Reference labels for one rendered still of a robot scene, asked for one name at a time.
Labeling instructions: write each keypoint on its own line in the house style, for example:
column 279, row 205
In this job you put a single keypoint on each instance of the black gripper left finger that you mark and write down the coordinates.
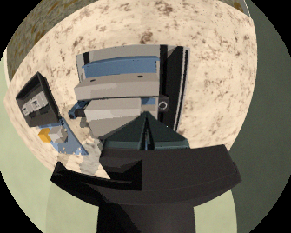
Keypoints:
column 130, row 136

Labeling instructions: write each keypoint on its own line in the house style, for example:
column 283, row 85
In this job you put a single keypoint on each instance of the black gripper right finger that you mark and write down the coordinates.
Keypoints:
column 162, row 137

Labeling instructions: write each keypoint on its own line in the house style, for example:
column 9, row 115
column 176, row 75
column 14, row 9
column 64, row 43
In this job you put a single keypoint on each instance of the yellow brass block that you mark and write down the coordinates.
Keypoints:
column 43, row 134

